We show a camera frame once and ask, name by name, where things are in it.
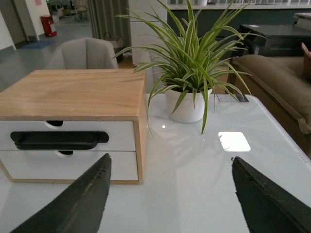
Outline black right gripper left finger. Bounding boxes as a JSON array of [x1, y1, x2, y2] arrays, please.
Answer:
[[13, 153, 111, 233]]

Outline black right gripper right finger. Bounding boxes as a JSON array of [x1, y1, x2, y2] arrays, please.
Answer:
[[232, 157, 311, 233]]

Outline white top drawer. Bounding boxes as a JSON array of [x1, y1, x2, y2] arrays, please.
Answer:
[[0, 121, 136, 151]]

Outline white drawer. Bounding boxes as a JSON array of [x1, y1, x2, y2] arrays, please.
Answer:
[[0, 121, 136, 151], [0, 150, 138, 181]]

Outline white bottom drawer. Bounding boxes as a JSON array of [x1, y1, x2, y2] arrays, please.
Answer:
[[0, 150, 138, 181]]

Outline wooden drawer cabinet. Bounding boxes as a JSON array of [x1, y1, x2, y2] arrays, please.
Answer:
[[0, 69, 148, 184]]

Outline white plant pot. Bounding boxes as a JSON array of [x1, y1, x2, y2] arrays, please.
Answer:
[[165, 90, 205, 123]]

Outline brown sofa cushion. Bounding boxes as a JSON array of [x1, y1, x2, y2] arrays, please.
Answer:
[[233, 54, 311, 134]]

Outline grey armchair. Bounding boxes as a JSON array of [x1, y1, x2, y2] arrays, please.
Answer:
[[45, 37, 119, 70]]

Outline green spider plant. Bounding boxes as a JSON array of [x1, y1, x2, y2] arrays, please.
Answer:
[[113, 0, 267, 134]]

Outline woven basket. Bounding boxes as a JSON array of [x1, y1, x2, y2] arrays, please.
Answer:
[[104, 32, 125, 54]]

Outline dark storage cabinet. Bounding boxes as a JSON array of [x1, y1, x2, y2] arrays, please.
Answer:
[[235, 24, 311, 57]]

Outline red fire extinguisher box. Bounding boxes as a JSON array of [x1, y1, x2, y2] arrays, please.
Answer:
[[40, 15, 57, 37]]

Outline black drawer handle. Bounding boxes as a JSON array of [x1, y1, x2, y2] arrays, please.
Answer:
[[10, 131, 109, 150]]

